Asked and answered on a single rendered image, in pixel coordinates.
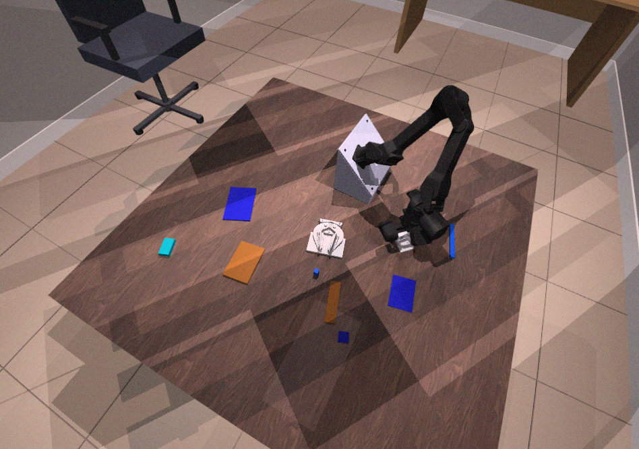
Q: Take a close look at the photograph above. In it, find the teal rectangular block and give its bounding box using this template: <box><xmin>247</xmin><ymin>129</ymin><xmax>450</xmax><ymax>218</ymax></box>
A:
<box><xmin>158</xmin><ymin>237</ymin><xmax>175</xmax><ymax>256</ymax></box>

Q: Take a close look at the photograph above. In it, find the orange flat rectangular plate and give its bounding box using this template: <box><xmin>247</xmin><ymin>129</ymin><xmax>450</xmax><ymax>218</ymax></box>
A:
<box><xmin>222</xmin><ymin>241</ymin><xmax>265</xmax><ymax>284</ymax></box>

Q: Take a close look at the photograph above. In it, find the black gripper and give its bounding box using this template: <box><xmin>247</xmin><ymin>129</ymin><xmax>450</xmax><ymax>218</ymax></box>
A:
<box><xmin>379</xmin><ymin>208</ymin><xmax>419</xmax><ymax>243</ymax></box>

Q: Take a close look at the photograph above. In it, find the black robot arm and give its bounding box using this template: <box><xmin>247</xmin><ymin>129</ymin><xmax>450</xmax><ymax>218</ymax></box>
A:
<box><xmin>352</xmin><ymin>85</ymin><xmax>474</xmax><ymax>246</ymax></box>

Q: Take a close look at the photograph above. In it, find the orange flat bar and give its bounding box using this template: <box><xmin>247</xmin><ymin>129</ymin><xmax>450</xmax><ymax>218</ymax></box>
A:
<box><xmin>324</xmin><ymin>281</ymin><xmax>341</xmax><ymax>324</ymax></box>

